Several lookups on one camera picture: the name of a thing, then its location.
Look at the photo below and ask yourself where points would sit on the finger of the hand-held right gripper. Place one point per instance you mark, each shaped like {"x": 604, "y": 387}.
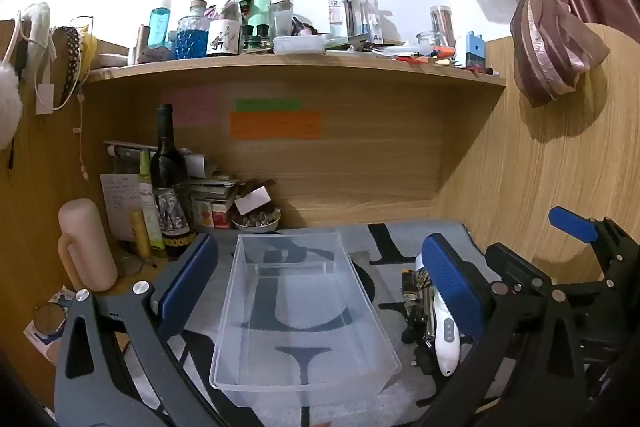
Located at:
{"x": 510, "y": 259}
{"x": 570, "y": 223}

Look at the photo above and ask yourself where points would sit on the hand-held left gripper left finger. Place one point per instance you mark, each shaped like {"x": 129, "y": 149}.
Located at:
{"x": 187, "y": 277}

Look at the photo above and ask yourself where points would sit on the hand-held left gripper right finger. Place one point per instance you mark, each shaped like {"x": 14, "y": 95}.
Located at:
{"x": 450, "y": 282}

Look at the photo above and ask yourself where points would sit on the marbled tube with gold cap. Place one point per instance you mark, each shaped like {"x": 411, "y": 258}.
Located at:
{"x": 411, "y": 284}

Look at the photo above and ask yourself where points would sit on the white electric trimmer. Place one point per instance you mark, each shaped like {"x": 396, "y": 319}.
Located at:
{"x": 446, "y": 342}

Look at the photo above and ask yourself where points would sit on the clear plastic storage bin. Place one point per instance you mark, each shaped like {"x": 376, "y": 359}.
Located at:
{"x": 310, "y": 357}

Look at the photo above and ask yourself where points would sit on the grey mat with black letters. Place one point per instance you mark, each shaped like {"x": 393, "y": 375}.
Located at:
{"x": 430, "y": 227}

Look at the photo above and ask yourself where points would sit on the eyeglasses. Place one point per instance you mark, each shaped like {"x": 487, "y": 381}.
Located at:
{"x": 130, "y": 266}

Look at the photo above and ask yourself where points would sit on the small yellow tube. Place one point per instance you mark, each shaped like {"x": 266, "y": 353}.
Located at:
{"x": 139, "y": 232}

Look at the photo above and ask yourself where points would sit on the stack of books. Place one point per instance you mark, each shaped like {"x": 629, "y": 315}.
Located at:
{"x": 210, "y": 202}

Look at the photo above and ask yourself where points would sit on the yellow-green squeeze tube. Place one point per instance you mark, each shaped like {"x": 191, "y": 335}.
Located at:
{"x": 148, "y": 207}

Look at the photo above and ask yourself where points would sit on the white bowl of small bits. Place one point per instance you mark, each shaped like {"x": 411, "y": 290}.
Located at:
{"x": 255, "y": 222}

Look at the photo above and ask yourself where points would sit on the small white box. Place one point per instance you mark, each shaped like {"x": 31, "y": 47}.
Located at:
{"x": 252, "y": 201}

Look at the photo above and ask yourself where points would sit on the white paper note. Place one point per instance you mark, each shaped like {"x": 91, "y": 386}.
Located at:
{"x": 117, "y": 202}

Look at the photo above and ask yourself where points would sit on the dark wine bottle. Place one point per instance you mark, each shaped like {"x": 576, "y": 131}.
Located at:
{"x": 167, "y": 167}

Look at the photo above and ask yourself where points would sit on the rolled newspaper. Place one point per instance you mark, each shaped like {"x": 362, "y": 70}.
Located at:
{"x": 195, "y": 164}

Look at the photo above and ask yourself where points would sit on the blue white packet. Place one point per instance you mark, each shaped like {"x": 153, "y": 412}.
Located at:
{"x": 50, "y": 319}

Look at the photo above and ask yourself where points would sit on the pink sticky note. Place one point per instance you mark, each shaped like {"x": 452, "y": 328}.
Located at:
{"x": 192, "y": 107}

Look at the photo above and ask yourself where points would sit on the orange sticky note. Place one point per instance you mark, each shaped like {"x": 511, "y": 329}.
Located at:
{"x": 275, "y": 125}

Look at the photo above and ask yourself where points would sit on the pink curtain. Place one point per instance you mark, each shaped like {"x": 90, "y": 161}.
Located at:
{"x": 550, "y": 37}

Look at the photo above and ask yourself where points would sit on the green sticky note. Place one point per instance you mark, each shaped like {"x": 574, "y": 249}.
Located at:
{"x": 269, "y": 105}

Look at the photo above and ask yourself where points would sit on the blue plastic box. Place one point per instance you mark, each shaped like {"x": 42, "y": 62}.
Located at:
{"x": 475, "y": 49}

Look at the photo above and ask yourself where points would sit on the pile of small pens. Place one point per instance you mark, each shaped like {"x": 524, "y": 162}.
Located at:
{"x": 440, "y": 56}

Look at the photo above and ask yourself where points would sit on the white paper tag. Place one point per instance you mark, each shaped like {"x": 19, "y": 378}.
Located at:
{"x": 45, "y": 98}

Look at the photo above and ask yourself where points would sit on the small glass jar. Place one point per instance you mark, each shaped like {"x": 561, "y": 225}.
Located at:
{"x": 427, "y": 38}

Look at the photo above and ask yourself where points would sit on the clear cylinder with silver contents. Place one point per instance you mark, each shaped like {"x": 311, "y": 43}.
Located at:
{"x": 442, "y": 27}

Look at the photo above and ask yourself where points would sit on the wooden shelf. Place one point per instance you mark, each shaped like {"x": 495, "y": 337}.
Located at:
{"x": 300, "y": 69}

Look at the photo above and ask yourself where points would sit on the brown cardboard tube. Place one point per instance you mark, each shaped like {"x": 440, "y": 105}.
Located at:
{"x": 141, "y": 44}

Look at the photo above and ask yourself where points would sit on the blue patterned glass bottle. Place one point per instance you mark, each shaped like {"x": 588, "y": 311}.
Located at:
{"x": 192, "y": 39}

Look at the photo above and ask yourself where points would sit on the clear bottle with white label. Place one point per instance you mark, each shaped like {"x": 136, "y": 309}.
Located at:
{"x": 223, "y": 37}

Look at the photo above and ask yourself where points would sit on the white plush pompom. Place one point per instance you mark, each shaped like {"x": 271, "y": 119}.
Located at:
{"x": 9, "y": 107}

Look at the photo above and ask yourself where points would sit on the black lace headband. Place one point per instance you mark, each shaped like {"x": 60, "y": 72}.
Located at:
{"x": 70, "y": 57}

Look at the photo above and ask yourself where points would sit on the tall blue liquid bottle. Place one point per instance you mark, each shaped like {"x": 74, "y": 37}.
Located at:
{"x": 159, "y": 27}

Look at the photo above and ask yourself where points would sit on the flat white container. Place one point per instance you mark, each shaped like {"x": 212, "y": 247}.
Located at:
{"x": 297, "y": 44}

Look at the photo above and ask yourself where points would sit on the clear blister package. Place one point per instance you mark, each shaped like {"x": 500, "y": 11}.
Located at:
{"x": 342, "y": 12}
{"x": 371, "y": 19}

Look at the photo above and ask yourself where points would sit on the clear glass tumbler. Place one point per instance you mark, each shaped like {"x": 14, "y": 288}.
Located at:
{"x": 283, "y": 19}

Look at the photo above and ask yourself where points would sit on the green pump bottle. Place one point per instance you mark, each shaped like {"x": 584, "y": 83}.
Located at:
{"x": 260, "y": 7}

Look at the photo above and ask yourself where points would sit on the white fluffy scrunchie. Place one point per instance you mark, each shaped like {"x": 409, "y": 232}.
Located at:
{"x": 37, "y": 24}

